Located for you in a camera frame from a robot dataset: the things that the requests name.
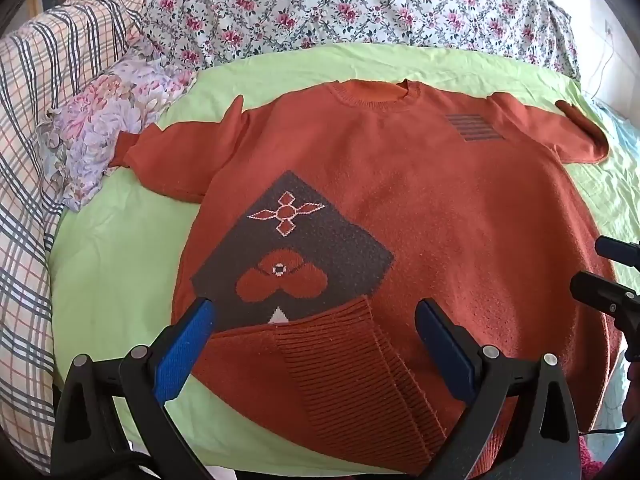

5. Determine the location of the light blue cloth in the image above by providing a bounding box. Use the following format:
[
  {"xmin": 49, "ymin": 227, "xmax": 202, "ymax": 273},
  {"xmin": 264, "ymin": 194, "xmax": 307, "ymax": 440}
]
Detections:
[{"xmin": 585, "ymin": 94, "xmax": 640, "ymax": 201}]

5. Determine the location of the pink knit cloth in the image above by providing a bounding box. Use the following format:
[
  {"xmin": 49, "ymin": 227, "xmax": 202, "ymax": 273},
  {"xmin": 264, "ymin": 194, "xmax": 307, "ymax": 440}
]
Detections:
[{"xmin": 579, "ymin": 435, "xmax": 623, "ymax": 480}]

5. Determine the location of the white cable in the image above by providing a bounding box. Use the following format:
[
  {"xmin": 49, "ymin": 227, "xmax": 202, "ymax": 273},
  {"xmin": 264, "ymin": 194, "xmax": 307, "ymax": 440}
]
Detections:
[{"xmin": 591, "ymin": 34, "xmax": 615, "ymax": 102}]

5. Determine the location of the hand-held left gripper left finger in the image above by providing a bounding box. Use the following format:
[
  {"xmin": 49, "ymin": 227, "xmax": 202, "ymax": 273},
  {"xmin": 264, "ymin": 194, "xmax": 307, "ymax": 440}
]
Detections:
[{"xmin": 50, "ymin": 297, "xmax": 218, "ymax": 480}]

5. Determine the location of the black cable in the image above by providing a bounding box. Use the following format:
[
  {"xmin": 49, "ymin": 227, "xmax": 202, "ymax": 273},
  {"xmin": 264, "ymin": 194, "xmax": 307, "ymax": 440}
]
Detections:
[{"xmin": 579, "ymin": 424, "xmax": 627, "ymax": 437}]

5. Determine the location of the light green bed sheet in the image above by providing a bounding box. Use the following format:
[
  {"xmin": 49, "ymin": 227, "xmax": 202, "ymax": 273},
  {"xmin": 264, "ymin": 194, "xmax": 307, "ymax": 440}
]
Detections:
[{"xmin": 47, "ymin": 40, "xmax": 640, "ymax": 476}]

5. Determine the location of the plaid blanket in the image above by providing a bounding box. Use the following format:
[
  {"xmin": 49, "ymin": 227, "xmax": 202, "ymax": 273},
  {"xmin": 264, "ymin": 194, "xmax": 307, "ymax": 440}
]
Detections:
[{"xmin": 0, "ymin": 0, "xmax": 151, "ymax": 476}]

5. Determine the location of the orange knit sweater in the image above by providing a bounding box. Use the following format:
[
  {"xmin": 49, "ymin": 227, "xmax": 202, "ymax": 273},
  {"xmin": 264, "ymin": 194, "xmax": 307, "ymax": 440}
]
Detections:
[{"xmin": 109, "ymin": 79, "xmax": 626, "ymax": 478}]

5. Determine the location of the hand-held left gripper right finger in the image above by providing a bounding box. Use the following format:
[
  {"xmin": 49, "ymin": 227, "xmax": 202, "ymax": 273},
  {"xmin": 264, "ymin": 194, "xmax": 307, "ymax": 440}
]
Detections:
[{"xmin": 415, "ymin": 298, "xmax": 583, "ymax": 480}]

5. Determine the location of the pastel floral cloth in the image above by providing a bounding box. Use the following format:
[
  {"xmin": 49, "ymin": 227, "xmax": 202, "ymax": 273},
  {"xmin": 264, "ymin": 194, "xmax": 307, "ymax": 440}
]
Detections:
[{"xmin": 37, "ymin": 42, "xmax": 198, "ymax": 211}]

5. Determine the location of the white red floral quilt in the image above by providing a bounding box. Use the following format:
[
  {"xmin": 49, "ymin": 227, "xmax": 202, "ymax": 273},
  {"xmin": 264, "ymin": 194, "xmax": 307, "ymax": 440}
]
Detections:
[{"xmin": 125, "ymin": 0, "xmax": 581, "ymax": 83}]

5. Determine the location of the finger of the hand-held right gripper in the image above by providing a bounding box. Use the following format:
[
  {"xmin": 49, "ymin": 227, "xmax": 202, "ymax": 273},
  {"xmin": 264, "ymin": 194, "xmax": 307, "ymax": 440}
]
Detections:
[
  {"xmin": 570, "ymin": 270, "xmax": 640, "ymax": 317},
  {"xmin": 594, "ymin": 235, "xmax": 640, "ymax": 265}
]

